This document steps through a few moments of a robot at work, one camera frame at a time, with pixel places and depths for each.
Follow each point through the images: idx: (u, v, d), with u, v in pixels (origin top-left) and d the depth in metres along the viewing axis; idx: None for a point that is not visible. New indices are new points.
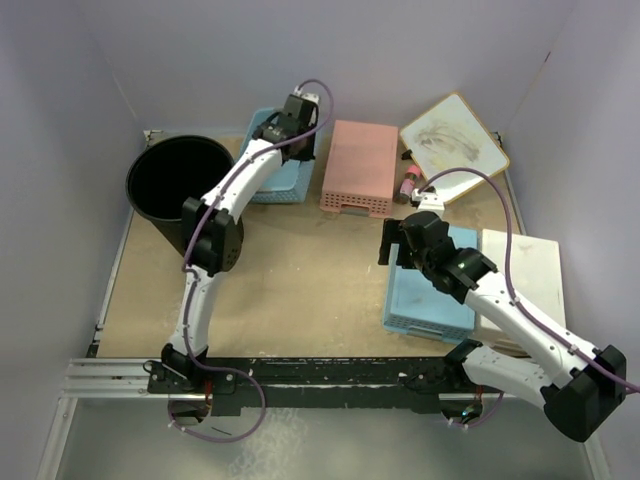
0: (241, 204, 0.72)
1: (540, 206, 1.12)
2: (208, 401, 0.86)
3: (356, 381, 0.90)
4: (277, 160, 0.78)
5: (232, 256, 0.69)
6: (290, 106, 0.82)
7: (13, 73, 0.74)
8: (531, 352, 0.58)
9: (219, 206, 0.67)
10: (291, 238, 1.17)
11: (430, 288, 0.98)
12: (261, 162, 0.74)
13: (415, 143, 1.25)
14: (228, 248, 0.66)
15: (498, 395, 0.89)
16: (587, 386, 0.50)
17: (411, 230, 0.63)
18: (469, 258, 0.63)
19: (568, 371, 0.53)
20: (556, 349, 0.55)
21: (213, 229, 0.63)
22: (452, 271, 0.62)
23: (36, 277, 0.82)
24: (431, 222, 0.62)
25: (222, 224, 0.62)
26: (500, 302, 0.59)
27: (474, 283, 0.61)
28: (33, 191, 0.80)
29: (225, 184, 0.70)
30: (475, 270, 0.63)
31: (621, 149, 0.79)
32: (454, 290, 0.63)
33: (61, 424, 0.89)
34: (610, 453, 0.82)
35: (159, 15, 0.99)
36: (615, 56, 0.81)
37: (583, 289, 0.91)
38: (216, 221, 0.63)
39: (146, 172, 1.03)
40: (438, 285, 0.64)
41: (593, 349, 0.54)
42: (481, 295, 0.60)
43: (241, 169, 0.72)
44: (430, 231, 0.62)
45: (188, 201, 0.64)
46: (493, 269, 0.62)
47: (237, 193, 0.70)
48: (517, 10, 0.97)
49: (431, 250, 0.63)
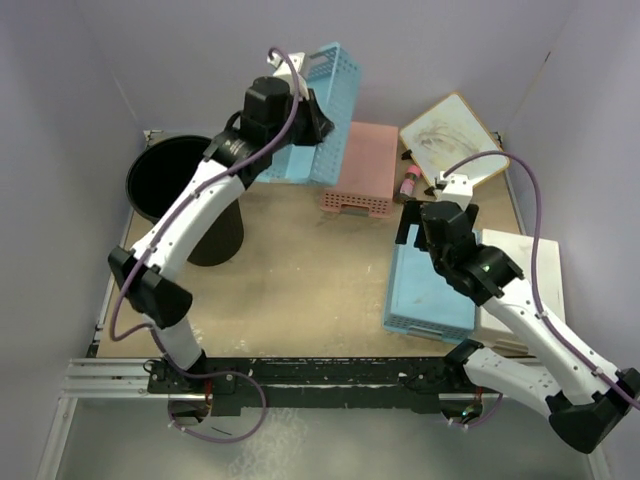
0: (187, 247, 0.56)
1: (540, 206, 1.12)
2: (208, 401, 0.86)
3: (356, 381, 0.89)
4: (239, 185, 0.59)
5: (179, 307, 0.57)
6: (251, 106, 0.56)
7: (13, 72, 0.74)
8: (548, 365, 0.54)
9: (149, 259, 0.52)
10: (291, 238, 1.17)
11: (431, 289, 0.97)
12: (210, 195, 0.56)
13: (415, 143, 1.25)
14: (167, 306, 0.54)
15: (498, 395, 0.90)
16: (608, 413, 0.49)
17: (430, 222, 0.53)
18: (494, 259, 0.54)
19: (589, 395, 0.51)
20: (579, 370, 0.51)
21: (141, 288, 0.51)
22: (474, 272, 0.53)
23: (36, 276, 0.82)
24: (455, 216, 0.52)
25: (150, 284, 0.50)
26: (526, 314, 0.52)
27: (500, 291, 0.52)
28: (33, 191, 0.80)
29: (159, 230, 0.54)
30: (499, 275, 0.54)
31: (621, 149, 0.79)
32: (475, 294, 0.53)
33: (61, 424, 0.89)
34: (610, 453, 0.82)
35: (159, 15, 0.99)
36: (615, 56, 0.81)
37: (583, 289, 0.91)
38: (144, 279, 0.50)
39: (146, 173, 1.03)
40: (455, 286, 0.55)
41: (615, 372, 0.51)
42: (506, 304, 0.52)
43: (182, 207, 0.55)
44: (454, 227, 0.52)
45: (113, 253, 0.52)
46: (521, 275, 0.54)
47: (175, 243, 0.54)
48: (517, 10, 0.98)
49: (452, 248, 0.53)
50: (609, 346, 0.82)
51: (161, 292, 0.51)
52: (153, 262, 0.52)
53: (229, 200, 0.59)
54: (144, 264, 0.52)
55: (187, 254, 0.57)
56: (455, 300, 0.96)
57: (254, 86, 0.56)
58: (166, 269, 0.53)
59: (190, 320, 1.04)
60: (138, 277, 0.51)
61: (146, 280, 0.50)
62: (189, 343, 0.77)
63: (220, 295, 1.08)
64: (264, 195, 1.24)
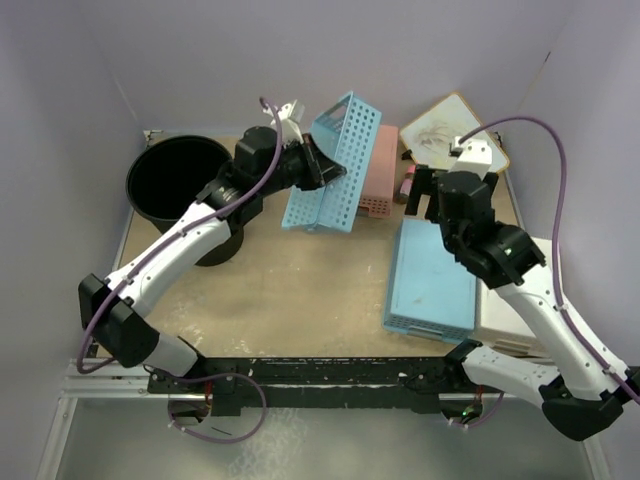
0: (163, 283, 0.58)
1: (540, 206, 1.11)
2: (208, 401, 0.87)
3: (356, 381, 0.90)
4: (224, 229, 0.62)
5: (143, 346, 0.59)
6: (241, 156, 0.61)
7: (12, 72, 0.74)
8: (557, 360, 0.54)
9: (123, 291, 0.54)
10: (291, 238, 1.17)
11: (432, 289, 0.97)
12: (197, 235, 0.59)
13: (415, 143, 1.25)
14: (131, 343, 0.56)
15: (498, 395, 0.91)
16: (613, 412, 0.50)
17: (450, 196, 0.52)
18: (515, 241, 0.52)
19: (598, 393, 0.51)
20: (590, 367, 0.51)
21: (109, 320, 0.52)
22: (493, 253, 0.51)
23: (36, 277, 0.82)
24: (477, 191, 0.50)
25: (119, 316, 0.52)
26: (543, 304, 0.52)
27: (518, 277, 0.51)
28: (33, 191, 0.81)
29: (139, 262, 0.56)
30: (519, 259, 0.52)
31: (621, 149, 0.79)
32: (491, 275, 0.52)
33: (61, 424, 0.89)
34: (611, 453, 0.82)
35: (158, 16, 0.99)
36: (615, 56, 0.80)
37: (583, 289, 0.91)
38: (114, 311, 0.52)
39: (148, 172, 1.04)
40: (470, 267, 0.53)
41: (626, 371, 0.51)
42: (524, 293, 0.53)
43: (167, 244, 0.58)
44: (474, 202, 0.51)
45: (87, 281, 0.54)
46: (541, 262, 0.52)
47: (152, 276, 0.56)
48: (516, 10, 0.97)
49: (470, 225, 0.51)
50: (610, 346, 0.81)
51: (128, 325, 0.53)
52: (126, 295, 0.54)
53: (211, 243, 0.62)
54: (118, 295, 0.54)
55: (163, 290, 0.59)
56: (455, 300, 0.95)
57: (245, 138, 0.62)
58: (139, 302, 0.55)
59: (190, 320, 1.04)
60: (108, 308, 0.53)
61: (115, 313, 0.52)
62: (183, 351, 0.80)
63: (220, 295, 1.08)
64: None
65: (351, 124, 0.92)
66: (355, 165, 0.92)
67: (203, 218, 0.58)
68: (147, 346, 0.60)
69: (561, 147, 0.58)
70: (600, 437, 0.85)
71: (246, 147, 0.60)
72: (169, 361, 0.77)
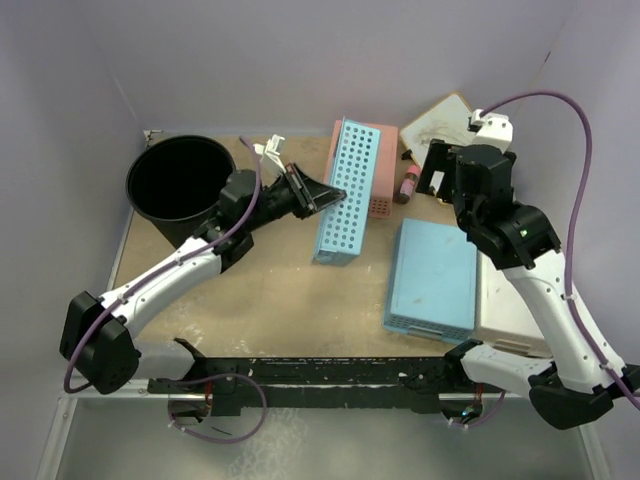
0: (151, 309, 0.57)
1: (540, 206, 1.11)
2: (208, 401, 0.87)
3: (356, 381, 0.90)
4: (215, 263, 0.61)
5: (123, 373, 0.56)
6: (223, 199, 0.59)
7: (13, 73, 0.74)
8: (554, 349, 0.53)
9: (116, 310, 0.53)
10: (291, 237, 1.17)
11: (432, 288, 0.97)
12: (192, 266, 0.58)
13: (415, 144, 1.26)
14: (115, 365, 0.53)
15: (501, 395, 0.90)
16: (602, 406, 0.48)
17: (469, 168, 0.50)
18: (533, 223, 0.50)
19: (590, 387, 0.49)
20: (588, 360, 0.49)
21: (98, 339, 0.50)
22: (507, 232, 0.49)
23: (36, 277, 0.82)
24: (497, 164, 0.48)
25: (112, 334, 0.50)
26: (551, 290, 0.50)
27: (530, 261, 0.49)
28: (33, 192, 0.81)
29: (135, 283, 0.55)
30: (533, 243, 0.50)
31: (620, 150, 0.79)
32: (502, 255, 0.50)
33: (61, 424, 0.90)
34: (611, 454, 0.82)
35: (158, 16, 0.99)
36: (615, 57, 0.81)
37: (584, 289, 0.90)
38: (105, 331, 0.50)
39: (149, 170, 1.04)
40: (481, 245, 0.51)
41: (622, 368, 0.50)
42: (533, 275, 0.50)
43: (162, 269, 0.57)
44: (494, 176, 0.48)
45: (77, 299, 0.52)
46: (557, 247, 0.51)
47: (147, 299, 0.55)
48: (516, 11, 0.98)
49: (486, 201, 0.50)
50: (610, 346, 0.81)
51: (117, 345, 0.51)
52: (119, 314, 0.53)
53: (202, 273, 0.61)
54: (111, 313, 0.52)
55: (150, 314, 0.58)
56: (456, 300, 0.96)
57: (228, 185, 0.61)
58: (130, 323, 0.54)
59: (190, 320, 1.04)
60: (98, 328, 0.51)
61: (108, 330, 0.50)
62: (178, 354, 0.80)
63: (219, 295, 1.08)
64: None
65: (346, 150, 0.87)
66: (355, 188, 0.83)
67: (200, 249, 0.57)
68: (127, 373, 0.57)
69: (588, 133, 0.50)
70: (600, 437, 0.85)
71: (229, 193, 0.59)
72: (166, 364, 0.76)
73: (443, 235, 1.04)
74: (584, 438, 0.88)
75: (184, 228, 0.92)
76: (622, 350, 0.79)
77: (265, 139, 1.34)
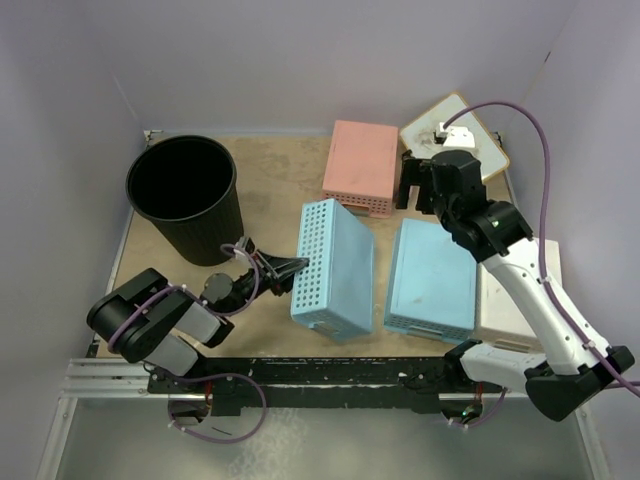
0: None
1: (540, 206, 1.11)
2: (208, 401, 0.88)
3: (356, 381, 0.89)
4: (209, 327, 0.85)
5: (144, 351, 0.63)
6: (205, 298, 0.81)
7: (13, 73, 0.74)
8: (539, 334, 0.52)
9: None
10: (290, 237, 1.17)
11: (432, 289, 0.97)
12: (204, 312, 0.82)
13: (415, 143, 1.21)
14: (158, 331, 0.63)
15: (500, 395, 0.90)
16: (590, 386, 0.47)
17: (442, 169, 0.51)
18: (506, 215, 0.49)
19: (575, 367, 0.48)
20: (570, 341, 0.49)
21: (165, 300, 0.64)
22: (480, 225, 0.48)
23: (36, 276, 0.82)
24: (467, 162, 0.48)
25: (181, 297, 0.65)
26: (527, 276, 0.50)
27: (505, 249, 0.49)
28: (33, 191, 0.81)
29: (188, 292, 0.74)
30: (507, 233, 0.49)
31: (619, 150, 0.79)
32: (477, 248, 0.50)
33: (61, 424, 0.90)
34: (611, 453, 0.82)
35: (158, 16, 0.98)
36: (615, 56, 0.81)
37: (582, 288, 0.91)
38: (173, 295, 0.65)
39: (146, 171, 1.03)
40: (458, 239, 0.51)
41: (607, 347, 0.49)
42: (508, 264, 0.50)
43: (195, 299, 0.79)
44: (465, 174, 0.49)
45: (149, 272, 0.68)
46: (529, 236, 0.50)
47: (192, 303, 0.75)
48: (516, 9, 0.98)
49: (459, 197, 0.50)
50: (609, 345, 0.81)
51: (177, 310, 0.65)
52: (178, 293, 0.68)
53: (203, 327, 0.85)
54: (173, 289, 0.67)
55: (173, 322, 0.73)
56: (457, 300, 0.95)
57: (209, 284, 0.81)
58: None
59: None
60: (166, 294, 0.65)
61: (177, 295, 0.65)
62: (181, 352, 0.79)
63: None
64: (264, 194, 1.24)
65: (307, 229, 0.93)
66: (317, 251, 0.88)
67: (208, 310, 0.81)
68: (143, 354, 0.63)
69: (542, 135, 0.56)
70: (599, 436, 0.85)
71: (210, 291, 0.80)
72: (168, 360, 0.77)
73: (440, 233, 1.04)
74: (584, 438, 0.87)
75: (183, 227, 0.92)
76: None
77: (264, 139, 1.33)
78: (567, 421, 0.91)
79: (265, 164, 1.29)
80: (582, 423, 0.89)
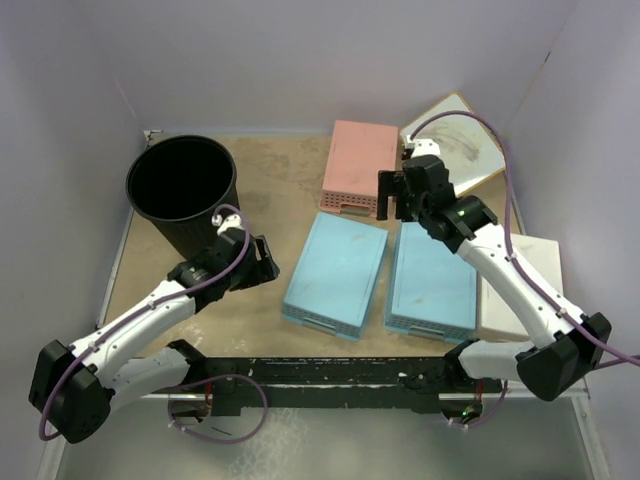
0: (130, 352, 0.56)
1: (540, 206, 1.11)
2: (208, 401, 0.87)
3: (356, 381, 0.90)
4: (184, 309, 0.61)
5: (91, 421, 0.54)
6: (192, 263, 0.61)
7: (13, 73, 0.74)
8: (518, 311, 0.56)
9: (88, 358, 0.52)
10: (291, 237, 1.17)
11: (432, 288, 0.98)
12: (166, 309, 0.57)
13: None
14: (85, 415, 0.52)
15: (500, 395, 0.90)
16: (570, 352, 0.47)
17: (411, 171, 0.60)
18: (470, 208, 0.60)
19: (551, 335, 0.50)
20: (543, 310, 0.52)
21: (68, 389, 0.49)
22: (449, 218, 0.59)
23: (35, 276, 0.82)
24: (432, 163, 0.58)
25: (81, 385, 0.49)
26: (495, 256, 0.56)
27: (472, 234, 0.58)
28: (33, 192, 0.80)
29: (108, 330, 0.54)
30: (473, 221, 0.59)
31: (619, 150, 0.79)
32: (449, 237, 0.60)
33: None
34: (611, 453, 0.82)
35: (158, 16, 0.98)
36: (614, 57, 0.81)
37: (582, 288, 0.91)
38: (76, 380, 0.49)
39: (146, 172, 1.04)
40: (432, 231, 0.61)
41: (581, 314, 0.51)
42: (476, 246, 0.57)
43: (134, 314, 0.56)
44: (432, 174, 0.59)
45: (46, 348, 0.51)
46: (494, 222, 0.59)
47: (119, 346, 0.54)
48: (516, 10, 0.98)
49: (429, 195, 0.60)
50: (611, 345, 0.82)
51: (90, 395, 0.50)
52: (90, 362, 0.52)
53: (173, 321, 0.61)
54: (81, 362, 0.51)
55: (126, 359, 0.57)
56: (457, 299, 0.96)
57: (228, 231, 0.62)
58: (100, 371, 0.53)
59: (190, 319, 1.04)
60: (68, 378, 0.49)
61: (77, 381, 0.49)
62: (171, 365, 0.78)
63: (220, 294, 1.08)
64: (264, 194, 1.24)
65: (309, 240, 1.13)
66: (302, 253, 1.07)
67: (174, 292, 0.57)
68: (93, 425, 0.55)
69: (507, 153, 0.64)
70: (600, 436, 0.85)
71: (227, 236, 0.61)
72: (160, 376, 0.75)
73: None
74: (584, 439, 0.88)
75: (184, 227, 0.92)
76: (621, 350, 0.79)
77: (264, 139, 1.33)
78: (567, 421, 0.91)
79: (265, 165, 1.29)
80: (582, 423, 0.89)
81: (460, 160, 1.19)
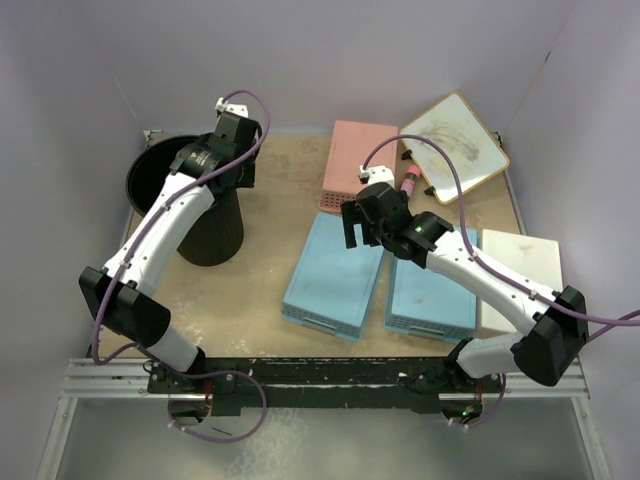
0: (161, 258, 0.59)
1: (540, 206, 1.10)
2: (207, 401, 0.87)
3: (356, 381, 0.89)
4: (206, 197, 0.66)
5: (158, 328, 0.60)
6: (189, 149, 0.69)
7: (14, 71, 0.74)
8: (495, 304, 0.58)
9: (125, 275, 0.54)
10: (292, 237, 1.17)
11: (431, 289, 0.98)
12: (181, 206, 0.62)
13: (415, 143, 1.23)
14: (145, 324, 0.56)
15: (498, 395, 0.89)
16: (551, 328, 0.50)
17: (366, 202, 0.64)
18: (426, 222, 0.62)
19: (531, 317, 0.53)
20: (517, 297, 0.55)
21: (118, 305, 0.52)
22: (408, 238, 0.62)
23: (35, 274, 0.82)
24: (382, 190, 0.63)
25: (128, 300, 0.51)
26: (460, 259, 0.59)
27: (432, 244, 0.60)
28: (33, 191, 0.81)
29: (133, 245, 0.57)
30: (433, 232, 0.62)
31: (620, 150, 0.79)
32: (414, 255, 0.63)
33: (61, 425, 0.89)
34: (612, 453, 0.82)
35: (157, 15, 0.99)
36: (614, 56, 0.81)
37: (583, 288, 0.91)
38: (121, 295, 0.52)
39: (143, 176, 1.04)
40: (397, 252, 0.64)
41: (552, 292, 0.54)
42: (440, 255, 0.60)
43: (154, 219, 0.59)
44: (384, 201, 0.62)
45: (83, 276, 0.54)
46: (450, 229, 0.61)
47: (149, 255, 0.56)
48: (516, 9, 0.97)
49: (387, 219, 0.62)
50: (613, 345, 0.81)
51: (139, 308, 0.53)
52: (129, 279, 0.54)
53: (190, 218, 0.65)
54: (120, 280, 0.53)
55: (160, 270, 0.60)
56: (456, 301, 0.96)
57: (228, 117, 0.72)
58: (142, 284, 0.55)
59: (190, 320, 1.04)
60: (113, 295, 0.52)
61: (123, 295, 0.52)
62: (182, 347, 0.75)
63: (220, 294, 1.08)
64: (264, 194, 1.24)
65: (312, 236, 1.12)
66: (303, 253, 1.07)
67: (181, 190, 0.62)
68: (160, 330, 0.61)
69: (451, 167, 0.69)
70: (600, 436, 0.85)
71: (230, 120, 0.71)
72: (172, 351, 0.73)
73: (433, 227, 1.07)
74: (584, 440, 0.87)
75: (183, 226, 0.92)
76: (621, 351, 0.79)
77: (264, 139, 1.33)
78: (568, 421, 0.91)
79: (265, 165, 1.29)
80: (582, 424, 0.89)
81: (460, 161, 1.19)
